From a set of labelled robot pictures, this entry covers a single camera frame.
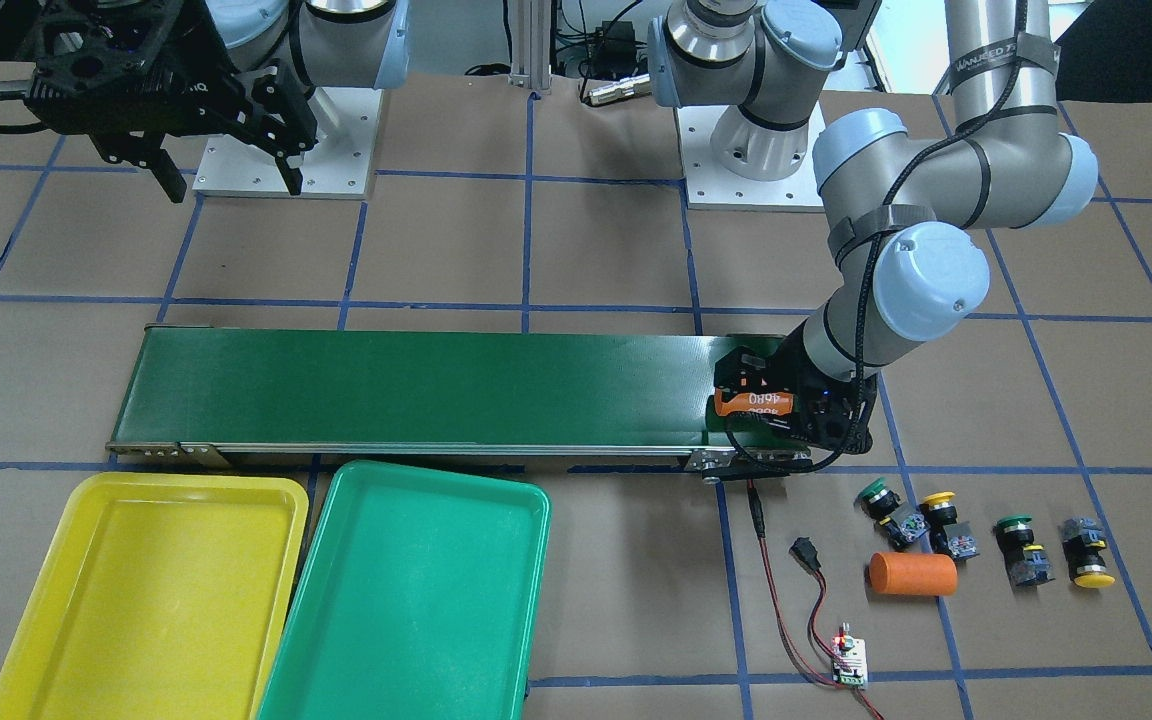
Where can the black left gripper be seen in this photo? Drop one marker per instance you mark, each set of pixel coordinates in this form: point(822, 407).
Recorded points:
point(739, 371)

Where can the green push button inner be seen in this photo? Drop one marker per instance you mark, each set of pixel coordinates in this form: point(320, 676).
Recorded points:
point(900, 523)

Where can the yellow push button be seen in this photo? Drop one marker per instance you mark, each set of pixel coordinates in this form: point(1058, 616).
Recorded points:
point(949, 535)
point(1083, 540)

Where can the plain orange cylinder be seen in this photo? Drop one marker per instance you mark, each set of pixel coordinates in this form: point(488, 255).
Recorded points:
point(912, 574)

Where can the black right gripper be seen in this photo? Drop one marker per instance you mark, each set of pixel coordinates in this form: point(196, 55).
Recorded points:
point(198, 92)

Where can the green push button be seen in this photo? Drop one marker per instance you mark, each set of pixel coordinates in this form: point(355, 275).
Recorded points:
point(1026, 560)
point(900, 523)

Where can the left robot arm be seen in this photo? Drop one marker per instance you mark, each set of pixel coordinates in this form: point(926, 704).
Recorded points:
point(899, 209)

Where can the aluminium frame post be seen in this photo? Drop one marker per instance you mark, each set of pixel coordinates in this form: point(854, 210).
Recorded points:
point(530, 44)

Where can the small controller circuit board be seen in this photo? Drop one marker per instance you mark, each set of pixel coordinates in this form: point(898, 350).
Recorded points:
point(849, 659)

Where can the orange cylinder labelled 4680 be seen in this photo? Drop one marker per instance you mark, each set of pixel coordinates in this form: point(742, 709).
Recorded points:
point(779, 403)

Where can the green push button outer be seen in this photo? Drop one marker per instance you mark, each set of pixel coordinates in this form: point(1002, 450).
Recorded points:
point(1026, 560)

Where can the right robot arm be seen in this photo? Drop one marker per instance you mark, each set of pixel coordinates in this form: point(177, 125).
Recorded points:
point(346, 53)

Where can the yellow tray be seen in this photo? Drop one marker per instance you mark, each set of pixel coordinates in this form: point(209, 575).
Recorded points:
point(162, 596)

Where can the green tray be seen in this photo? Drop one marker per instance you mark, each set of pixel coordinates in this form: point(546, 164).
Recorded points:
point(417, 599)

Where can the green conveyor belt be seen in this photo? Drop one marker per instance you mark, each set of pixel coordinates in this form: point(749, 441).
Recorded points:
point(205, 393)

